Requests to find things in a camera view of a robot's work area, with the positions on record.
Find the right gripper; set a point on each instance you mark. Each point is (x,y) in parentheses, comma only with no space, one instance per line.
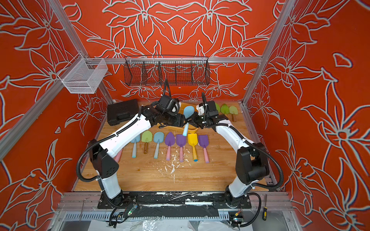
(199,119)

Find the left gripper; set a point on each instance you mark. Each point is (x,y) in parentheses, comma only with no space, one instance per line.
(180,121)

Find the light blue shovel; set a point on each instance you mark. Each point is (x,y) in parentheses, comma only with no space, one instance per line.
(158,139)
(135,141)
(188,112)

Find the purple square shovel pink handle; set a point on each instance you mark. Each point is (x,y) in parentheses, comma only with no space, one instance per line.
(203,141)

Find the purple pointed shovel pink handle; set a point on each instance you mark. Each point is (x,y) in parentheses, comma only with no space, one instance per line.
(169,141)

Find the green shovel yellow handle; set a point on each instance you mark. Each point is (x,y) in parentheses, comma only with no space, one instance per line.
(218,107)
(225,109)

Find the pale green shovel wooden handle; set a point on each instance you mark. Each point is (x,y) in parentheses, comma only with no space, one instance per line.
(234,112)

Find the purple scoop shovel pink handle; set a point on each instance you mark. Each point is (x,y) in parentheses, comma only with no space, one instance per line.
(118,156)

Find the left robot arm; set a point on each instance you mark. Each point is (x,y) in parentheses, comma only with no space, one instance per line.
(102,153)

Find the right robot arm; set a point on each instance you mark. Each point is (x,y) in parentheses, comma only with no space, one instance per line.
(251,160)

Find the black plastic tool case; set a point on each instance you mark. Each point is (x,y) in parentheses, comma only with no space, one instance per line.
(122,111)

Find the black wire wall basket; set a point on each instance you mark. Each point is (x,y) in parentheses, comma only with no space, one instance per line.
(175,70)

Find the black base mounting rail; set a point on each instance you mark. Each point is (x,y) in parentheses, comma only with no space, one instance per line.
(214,199)

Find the white cable duct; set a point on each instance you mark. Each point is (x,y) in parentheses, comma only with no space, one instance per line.
(104,216)

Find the white mesh wall basket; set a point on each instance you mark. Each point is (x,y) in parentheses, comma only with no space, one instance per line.
(83,78)

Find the yellow handled screwdriver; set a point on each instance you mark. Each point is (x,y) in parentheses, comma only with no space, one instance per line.
(265,213)

